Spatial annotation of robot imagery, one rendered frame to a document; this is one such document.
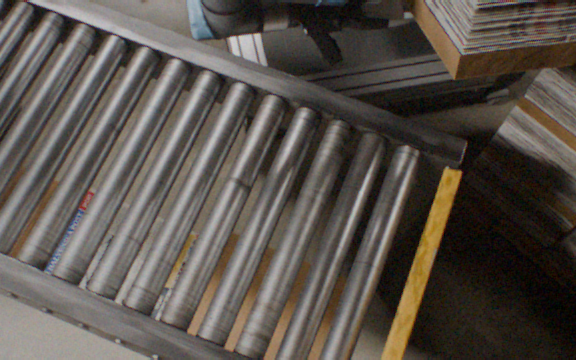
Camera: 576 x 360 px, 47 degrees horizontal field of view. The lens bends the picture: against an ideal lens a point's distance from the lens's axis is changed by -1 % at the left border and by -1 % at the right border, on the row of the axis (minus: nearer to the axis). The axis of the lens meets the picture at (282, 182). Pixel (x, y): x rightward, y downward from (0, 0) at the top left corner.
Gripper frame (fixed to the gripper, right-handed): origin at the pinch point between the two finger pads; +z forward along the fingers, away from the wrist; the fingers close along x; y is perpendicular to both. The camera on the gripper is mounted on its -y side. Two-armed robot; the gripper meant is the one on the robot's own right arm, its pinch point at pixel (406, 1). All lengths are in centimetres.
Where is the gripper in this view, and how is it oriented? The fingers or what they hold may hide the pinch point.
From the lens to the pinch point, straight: 115.1
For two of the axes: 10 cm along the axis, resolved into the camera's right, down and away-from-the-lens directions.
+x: -2.0, -7.1, 6.8
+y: -0.3, -6.9, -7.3
